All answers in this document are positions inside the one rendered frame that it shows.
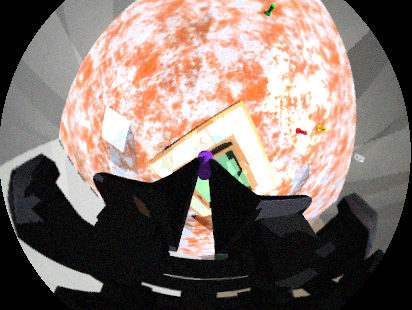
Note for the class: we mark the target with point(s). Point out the purple pawn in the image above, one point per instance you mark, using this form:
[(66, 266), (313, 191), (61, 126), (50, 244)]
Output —
[(204, 172)]

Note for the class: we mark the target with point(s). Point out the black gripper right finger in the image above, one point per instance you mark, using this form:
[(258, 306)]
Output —
[(234, 207)]

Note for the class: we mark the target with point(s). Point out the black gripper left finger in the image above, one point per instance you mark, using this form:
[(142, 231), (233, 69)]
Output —
[(167, 200)]

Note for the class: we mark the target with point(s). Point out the cream square board track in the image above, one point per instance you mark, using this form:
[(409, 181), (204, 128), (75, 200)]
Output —
[(222, 143)]

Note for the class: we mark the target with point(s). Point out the white square block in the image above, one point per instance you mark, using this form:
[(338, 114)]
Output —
[(115, 129)]

